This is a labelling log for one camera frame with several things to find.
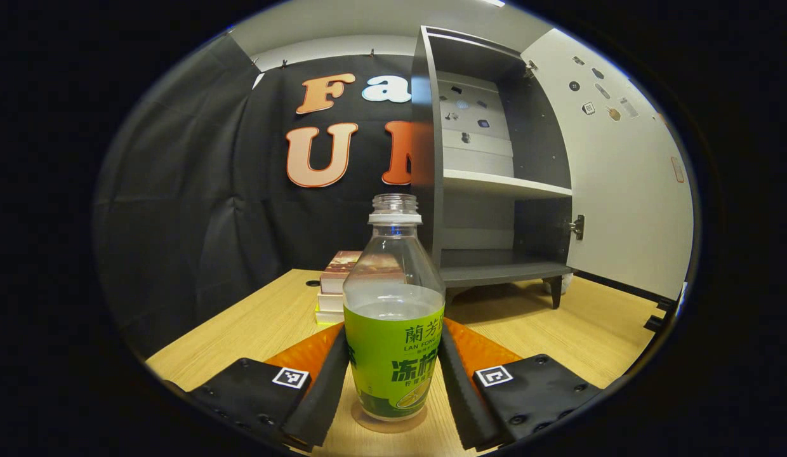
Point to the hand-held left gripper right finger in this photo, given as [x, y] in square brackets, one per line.
[460, 393]

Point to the green label plastic bottle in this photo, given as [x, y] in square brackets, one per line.
[393, 355]

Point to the black backdrop cloth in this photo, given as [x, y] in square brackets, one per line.
[197, 190]

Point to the red-brown cover book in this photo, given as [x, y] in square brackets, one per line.
[339, 266]

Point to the beige cabinet door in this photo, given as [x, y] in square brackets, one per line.
[622, 190]

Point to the white book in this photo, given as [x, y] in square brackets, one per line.
[330, 301]

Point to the metal cabinet door hinge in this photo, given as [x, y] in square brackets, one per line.
[531, 66]
[578, 227]

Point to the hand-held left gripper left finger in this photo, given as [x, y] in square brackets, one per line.
[324, 393]

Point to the yellow-green book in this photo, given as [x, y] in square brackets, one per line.
[327, 317]

